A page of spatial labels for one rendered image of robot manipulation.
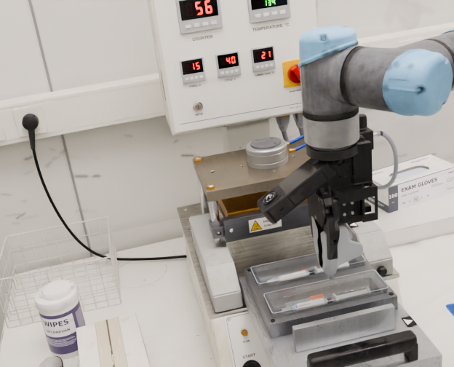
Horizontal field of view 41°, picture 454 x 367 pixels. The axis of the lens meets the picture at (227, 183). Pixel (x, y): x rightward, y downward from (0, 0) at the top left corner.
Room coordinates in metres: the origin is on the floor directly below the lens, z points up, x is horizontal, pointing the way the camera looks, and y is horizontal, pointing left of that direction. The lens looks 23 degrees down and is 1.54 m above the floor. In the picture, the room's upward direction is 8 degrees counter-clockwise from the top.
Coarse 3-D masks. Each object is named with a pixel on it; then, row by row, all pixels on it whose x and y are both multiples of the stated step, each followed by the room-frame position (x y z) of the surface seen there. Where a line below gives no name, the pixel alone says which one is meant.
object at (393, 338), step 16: (384, 336) 0.65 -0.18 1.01; (400, 336) 0.64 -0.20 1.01; (416, 336) 0.64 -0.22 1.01; (320, 352) 0.63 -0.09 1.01; (336, 352) 0.63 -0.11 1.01; (352, 352) 0.63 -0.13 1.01; (368, 352) 0.63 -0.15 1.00; (384, 352) 0.63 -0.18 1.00; (400, 352) 0.64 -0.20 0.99; (416, 352) 0.64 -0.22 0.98
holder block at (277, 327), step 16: (336, 272) 0.84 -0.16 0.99; (352, 272) 0.83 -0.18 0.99; (256, 288) 0.82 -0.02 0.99; (272, 288) 0.82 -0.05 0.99; (384, 288) 0.78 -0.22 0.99; (336, 304) 0.75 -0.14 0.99; (352, 304) 0.75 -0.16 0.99; (368, 304) 0.75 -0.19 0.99; (384, 304) 0.75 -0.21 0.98; (272, 320) 0.73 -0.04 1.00; (288, 320) 0.73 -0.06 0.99; (304, 320) 0.73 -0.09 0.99; (272, 336) 0.72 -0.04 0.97
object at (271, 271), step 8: (304, 256) 0.89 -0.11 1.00; (312, 256) 0.88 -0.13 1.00; (360, 256) 0.86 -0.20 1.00; (264, 264) 0.88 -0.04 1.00; (272, 264) 0.87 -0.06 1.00; (280, 264) 0.87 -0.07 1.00; (288, 264) 0.87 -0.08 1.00; (296, 264) 0.86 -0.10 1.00; (304, 264) 0.86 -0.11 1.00; (312, 264) 0.86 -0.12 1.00; (344, 264) 0.84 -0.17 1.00; (256, 272) 0.86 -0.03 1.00; (264, 272) 0.85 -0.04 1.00; (272, 272) 0.85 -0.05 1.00; (280, 272) 0.85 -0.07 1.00; (288, 272) 0.84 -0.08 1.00; (296, 272) 0.84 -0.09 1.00; (304, 272) 0.84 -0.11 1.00; (264, 280) 0.83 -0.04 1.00; (272, 280) 0.83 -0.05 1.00
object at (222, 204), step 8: (264, 192) 1.05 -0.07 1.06; (224, 200) 1.03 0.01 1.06; (232, 200) 1.03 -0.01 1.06; (240, 200) 1.03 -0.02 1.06; (248, 200) 1.02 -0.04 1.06; (256, 200) 1.02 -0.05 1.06; (304, 200) 1.00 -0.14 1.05; (224, 208) 1.01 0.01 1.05; (232, 208) 1.00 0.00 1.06; (240, 208) 0.99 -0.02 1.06; (248, 208) 0.99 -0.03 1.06; (256, 208) 0.99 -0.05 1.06; (224, 216) 1.03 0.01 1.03
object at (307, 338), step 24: (240, 288) 0.89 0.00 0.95; (360, 312) 0.70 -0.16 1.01; (384, 312) 0.71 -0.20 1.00; (264, 336) 0.73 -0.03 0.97; (288, 336) 0.72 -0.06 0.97; (312, 336) 0.69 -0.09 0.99; (336, 336) 0.69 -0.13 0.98; (360, 336) 0.70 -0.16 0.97; (288, 360) 0.67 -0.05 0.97; (384, 360) 0.65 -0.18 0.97; (408, 360) 0.64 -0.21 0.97; (432, 360) 0.64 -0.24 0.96
